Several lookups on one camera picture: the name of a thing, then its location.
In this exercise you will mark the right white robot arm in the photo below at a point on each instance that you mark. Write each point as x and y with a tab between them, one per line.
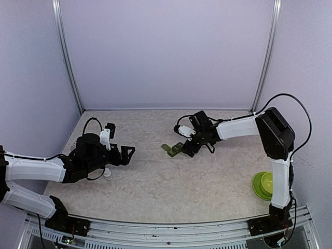
277	138

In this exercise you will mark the aluminium front rail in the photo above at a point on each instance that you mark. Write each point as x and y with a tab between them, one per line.
237	233

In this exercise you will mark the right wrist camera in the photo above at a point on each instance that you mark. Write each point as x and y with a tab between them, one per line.
184	131

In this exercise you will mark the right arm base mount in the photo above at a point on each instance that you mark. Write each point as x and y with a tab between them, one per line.
267	224

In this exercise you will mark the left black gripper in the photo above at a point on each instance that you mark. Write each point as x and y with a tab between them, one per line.
125	158

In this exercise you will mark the left aluminium corner post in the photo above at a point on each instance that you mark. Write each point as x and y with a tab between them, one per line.
57	12

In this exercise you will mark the green weekly pill organizer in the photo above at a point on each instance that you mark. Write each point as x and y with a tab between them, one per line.
174	150

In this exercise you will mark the red patterned bowl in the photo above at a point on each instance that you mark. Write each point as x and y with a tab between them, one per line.
73	147

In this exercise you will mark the green plate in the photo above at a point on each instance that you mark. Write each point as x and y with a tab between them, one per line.
257	189

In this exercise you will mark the right aluminium corner post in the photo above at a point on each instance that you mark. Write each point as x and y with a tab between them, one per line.
268	54

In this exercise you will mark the green bowl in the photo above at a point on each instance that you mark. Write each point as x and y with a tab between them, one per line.
266	183

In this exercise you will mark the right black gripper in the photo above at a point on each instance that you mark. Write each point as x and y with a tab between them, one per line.
185	149

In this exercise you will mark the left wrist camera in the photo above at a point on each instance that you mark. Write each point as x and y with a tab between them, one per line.
106	134

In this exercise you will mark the white pill bottle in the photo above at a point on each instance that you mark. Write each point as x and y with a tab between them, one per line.
107	174

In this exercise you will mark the aluminium corner post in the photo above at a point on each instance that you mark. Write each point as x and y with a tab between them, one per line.
268	54
57	12

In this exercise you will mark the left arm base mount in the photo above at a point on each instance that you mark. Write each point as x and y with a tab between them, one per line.
61	221

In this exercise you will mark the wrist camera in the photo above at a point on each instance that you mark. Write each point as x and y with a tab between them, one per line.
184	131
106	134

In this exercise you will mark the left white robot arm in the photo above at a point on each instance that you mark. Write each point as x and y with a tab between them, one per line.
92	152

